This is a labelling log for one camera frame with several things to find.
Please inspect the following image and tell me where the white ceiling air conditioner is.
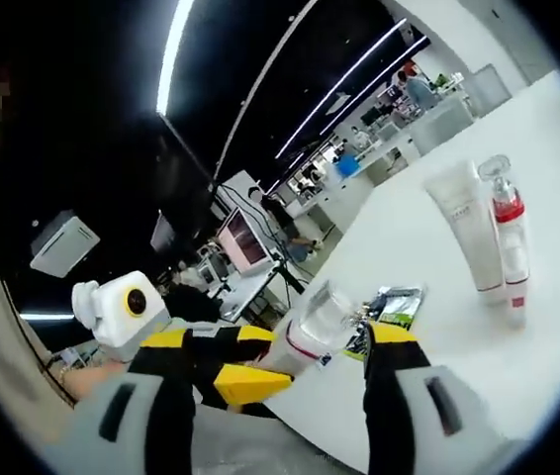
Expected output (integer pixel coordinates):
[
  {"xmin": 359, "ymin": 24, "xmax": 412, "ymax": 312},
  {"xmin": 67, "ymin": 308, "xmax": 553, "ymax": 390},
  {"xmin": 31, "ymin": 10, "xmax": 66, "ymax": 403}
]
[{"xmin": 29, "ymin": 209, "xmax": 102, "ymax": 279}]

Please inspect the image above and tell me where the person's left hand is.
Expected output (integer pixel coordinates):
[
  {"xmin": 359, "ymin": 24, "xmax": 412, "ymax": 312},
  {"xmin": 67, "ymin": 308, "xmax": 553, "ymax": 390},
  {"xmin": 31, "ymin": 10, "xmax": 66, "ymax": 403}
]
[{"xmin": 67, "ymin": 362, "xmax": 131, "ymax": 403}]

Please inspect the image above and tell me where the grey mesh office chair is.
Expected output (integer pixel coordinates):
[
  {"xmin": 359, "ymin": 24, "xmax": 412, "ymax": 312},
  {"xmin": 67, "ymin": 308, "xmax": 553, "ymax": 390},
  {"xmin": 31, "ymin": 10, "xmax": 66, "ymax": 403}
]
[
  {"xmin": 411, "ymin": 96, "xmax": 475, "ymax": 159},
  {"xmin": 462, "ymin": 62, "xmax": 513, "ymax": 118}
]

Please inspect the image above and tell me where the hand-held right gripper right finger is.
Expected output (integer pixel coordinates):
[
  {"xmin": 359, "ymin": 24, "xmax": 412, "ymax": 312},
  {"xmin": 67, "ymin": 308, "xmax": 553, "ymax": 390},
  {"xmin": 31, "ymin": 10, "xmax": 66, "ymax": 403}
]
[{"xmin": 361, "ymin": 324, "xmax": 512, "ymax": 475}]

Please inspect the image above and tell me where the blue plastic crate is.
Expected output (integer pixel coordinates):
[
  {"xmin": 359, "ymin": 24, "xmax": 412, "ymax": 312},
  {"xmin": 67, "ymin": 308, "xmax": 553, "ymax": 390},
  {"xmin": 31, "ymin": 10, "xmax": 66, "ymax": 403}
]
[{"xmin": 336, "ymin": 152, "xmax": 363, "ymax": 180}]

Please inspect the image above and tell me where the bright ceiling light strip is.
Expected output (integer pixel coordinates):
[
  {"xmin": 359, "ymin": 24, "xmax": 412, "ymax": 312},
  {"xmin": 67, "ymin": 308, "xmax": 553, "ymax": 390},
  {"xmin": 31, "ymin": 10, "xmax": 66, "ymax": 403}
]
[{"xmin": 154, "ymin": 0, "xmax": 197, "ymax": 119}]

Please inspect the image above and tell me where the large white skincare tube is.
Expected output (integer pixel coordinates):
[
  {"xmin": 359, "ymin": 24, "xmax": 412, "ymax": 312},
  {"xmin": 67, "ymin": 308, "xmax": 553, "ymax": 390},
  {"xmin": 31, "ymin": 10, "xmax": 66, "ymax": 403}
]
[{"xmin": 422, "ymin": 159, "xmax": 508, "ymax": 307}]

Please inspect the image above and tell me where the thin black cable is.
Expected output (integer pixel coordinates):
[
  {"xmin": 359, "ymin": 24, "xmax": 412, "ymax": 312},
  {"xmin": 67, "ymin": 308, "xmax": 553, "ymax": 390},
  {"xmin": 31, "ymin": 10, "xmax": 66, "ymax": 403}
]
[{"xmin": 1, "ymin": 280, "xmax": 74, "ymax": 408}]

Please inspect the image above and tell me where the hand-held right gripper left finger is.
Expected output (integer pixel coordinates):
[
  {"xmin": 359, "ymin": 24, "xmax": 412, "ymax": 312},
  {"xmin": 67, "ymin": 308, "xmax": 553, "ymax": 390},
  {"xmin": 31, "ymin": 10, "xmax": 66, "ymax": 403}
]
[{"xmin": 47, "ymin": 328, "xmax": 198, "ymax": 475}]

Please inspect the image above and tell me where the white skincare bottle red band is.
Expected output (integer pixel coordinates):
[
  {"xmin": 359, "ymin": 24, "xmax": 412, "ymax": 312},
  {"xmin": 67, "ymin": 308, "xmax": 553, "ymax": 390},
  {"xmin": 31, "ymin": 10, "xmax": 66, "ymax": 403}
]
[{"xmin": 476, "ymin": 153, "xmax": 534, "ymax": 332}]

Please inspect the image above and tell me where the pink screen monitor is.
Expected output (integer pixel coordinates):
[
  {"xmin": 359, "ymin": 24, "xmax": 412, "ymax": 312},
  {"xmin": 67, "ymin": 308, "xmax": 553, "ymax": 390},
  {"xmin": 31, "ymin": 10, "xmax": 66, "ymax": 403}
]
[{"xmin": 216, "ymin": 206, "xmax": 270, "ymax": 273}]

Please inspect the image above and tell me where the white skincare bottle thin stripe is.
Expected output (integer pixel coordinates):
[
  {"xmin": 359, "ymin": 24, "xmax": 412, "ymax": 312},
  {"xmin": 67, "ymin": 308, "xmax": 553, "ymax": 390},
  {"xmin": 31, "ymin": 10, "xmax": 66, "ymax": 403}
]
[{"xmin": 258, "ymin": 278, "xmax": 360, "ymax": 378}]

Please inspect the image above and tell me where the black green skincare sachet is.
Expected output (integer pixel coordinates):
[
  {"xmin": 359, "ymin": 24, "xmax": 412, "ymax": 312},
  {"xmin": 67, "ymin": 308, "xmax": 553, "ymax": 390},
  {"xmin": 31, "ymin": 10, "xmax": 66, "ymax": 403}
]
[{"xmin": 343, "ymin": 307, "xmax": 419, "ymax": 365}]

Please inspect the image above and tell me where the thin ceiling light strip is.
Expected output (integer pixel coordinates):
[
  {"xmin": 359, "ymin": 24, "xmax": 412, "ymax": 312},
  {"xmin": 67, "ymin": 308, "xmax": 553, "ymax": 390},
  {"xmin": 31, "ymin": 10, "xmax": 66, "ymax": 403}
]
[
  {"xmin": 273, "ymin": 17, "xmax": 409, "ymax": 160},
  {"xmin": 265, "ymin": 35, "xmax": 430, "ymax": 195}
]

